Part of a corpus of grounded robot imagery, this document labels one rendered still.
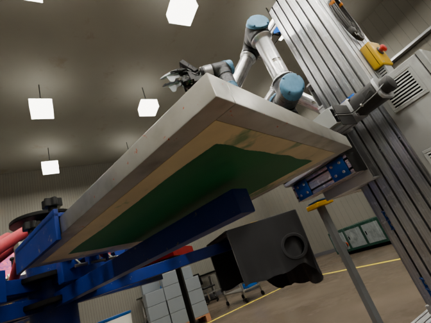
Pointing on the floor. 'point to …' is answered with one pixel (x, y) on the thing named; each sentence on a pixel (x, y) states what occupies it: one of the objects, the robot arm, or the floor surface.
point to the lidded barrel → (119, 318)
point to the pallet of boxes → (174, 298)
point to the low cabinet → (363, 236)
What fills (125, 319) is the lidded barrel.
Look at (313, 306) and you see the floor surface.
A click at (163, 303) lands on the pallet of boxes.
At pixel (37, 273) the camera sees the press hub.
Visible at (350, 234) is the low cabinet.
